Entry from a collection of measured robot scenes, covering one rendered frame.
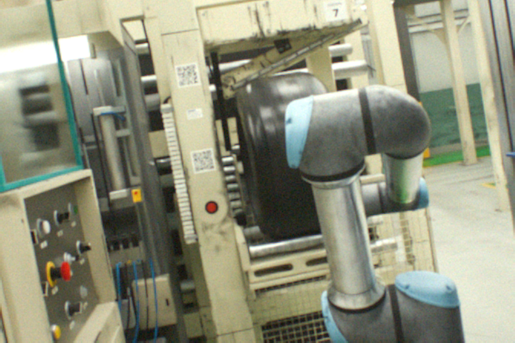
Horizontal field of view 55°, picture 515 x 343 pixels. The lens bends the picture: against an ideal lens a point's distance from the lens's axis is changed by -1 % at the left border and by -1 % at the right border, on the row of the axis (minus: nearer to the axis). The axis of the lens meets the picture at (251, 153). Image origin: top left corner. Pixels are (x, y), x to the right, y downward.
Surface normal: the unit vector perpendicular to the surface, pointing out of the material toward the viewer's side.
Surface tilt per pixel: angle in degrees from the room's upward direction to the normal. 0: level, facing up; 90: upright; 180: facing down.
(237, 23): 90
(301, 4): 90
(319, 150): 113
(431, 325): 91
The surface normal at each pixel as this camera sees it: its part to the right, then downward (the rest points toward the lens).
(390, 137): 0.13, 0.55
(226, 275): 0.10, 0.04
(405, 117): 0.43, -0.01
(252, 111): -0.68, -0.31
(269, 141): -0.21, -0.15
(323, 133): -0.18, 0.18
